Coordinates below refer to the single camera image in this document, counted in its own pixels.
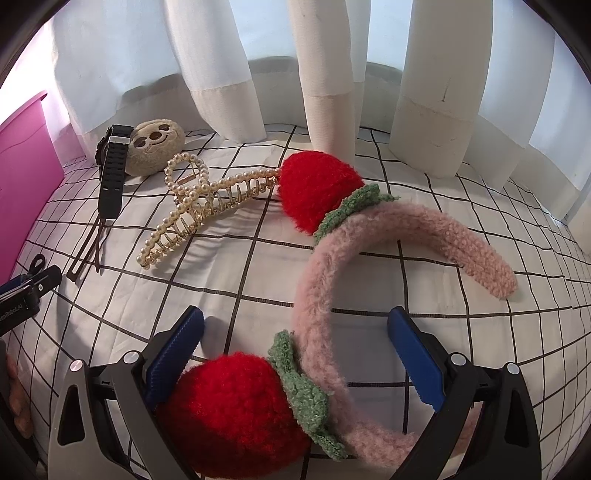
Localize dark snap hair clip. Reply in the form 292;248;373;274
66;216;110;283

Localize pink strawberry plush headband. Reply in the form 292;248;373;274
157;151;518;479

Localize pearl hair claw clip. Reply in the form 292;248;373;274
136;152;280;269

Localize beige sloth plush toy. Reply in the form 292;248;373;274
125;119;185;177

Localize person left hand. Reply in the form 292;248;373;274
6;355;34;439

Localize pink plastic storage bin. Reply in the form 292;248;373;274
0;92;64;282

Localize white checked bed sheet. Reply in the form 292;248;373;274
5;129;590;478

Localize white curtain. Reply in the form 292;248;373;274
1;1;590;250

